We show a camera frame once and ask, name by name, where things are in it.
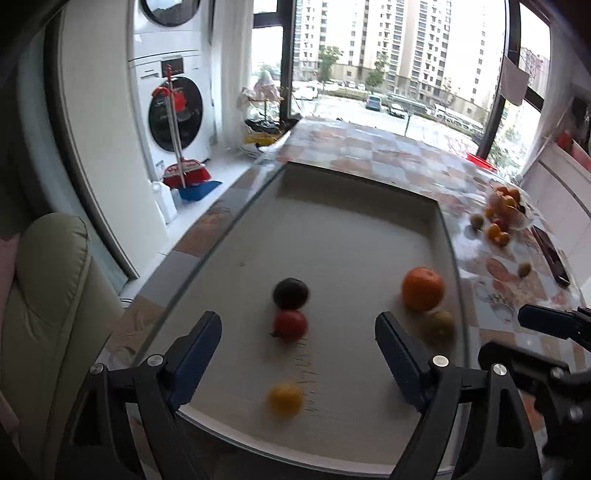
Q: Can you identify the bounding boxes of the white washing machine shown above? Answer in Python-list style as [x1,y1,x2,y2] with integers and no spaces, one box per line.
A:
[127,53,218,178]

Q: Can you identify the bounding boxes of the hanging grey cloth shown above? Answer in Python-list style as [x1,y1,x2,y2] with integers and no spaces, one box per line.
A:
[499,55,529,106]

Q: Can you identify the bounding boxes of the grey rectangular tray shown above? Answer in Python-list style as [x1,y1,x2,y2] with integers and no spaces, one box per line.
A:
[134,159,467,476]

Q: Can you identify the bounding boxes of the red broom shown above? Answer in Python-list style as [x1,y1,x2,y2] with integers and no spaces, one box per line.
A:
[151,65,213,190]

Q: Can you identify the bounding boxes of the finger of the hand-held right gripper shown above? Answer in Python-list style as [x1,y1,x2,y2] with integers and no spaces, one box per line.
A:
[518,304,591,342]
[478,340,591,457]

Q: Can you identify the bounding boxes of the small yellow round fruit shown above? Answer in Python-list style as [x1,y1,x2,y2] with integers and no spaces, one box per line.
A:
[268,382,304,420]

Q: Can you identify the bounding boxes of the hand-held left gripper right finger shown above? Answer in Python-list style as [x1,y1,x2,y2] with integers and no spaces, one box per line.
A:
[375,311,542,480]

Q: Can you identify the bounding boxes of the green armchair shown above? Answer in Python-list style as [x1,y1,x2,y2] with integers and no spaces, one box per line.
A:
[0,212,125,480]

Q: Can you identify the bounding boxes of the metal rack with white cloths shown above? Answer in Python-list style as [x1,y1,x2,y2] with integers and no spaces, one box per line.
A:
[238,69,301,153]

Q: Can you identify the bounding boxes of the white curtain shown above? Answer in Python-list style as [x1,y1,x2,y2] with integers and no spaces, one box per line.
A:
[216,0,254,149]

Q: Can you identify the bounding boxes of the blue dustpan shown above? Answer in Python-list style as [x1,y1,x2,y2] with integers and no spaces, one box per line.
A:
[178,180,223,202]

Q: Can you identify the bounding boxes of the metal pole with black head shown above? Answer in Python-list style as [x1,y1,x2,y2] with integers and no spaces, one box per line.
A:
[521,133,555,182]

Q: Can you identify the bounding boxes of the white plastic jug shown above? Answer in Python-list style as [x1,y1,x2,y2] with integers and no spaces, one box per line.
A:
[150,181,178,224]

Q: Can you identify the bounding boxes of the large orange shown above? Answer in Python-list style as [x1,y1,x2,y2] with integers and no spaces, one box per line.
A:
[401,266,445,312]

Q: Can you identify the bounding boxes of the dark purple plum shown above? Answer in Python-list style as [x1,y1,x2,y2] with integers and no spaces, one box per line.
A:
[272,277,309,310]

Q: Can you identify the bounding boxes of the white tall cabinet panel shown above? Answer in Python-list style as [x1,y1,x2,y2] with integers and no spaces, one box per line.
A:
[46,0,153,280]

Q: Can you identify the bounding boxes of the white side cabinet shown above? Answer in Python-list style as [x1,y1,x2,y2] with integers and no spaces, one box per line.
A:
[522,83,591,259]

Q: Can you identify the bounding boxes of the clear glass bowl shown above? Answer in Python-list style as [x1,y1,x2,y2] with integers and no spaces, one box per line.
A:
[485,182,532,232]

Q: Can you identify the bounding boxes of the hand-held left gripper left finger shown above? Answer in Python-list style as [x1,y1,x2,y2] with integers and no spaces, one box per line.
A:
[69,311,222,480]

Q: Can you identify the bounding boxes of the red round fruit with stem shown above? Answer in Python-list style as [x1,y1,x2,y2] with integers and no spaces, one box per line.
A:
[271,309,308,342]

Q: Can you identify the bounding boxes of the red plastic basin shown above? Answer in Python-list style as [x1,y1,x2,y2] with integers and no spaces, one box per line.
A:
[466,152,499,172]

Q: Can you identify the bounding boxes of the smartphone with red case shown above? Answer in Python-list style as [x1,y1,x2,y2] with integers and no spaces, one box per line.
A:
[531,225,572,287]

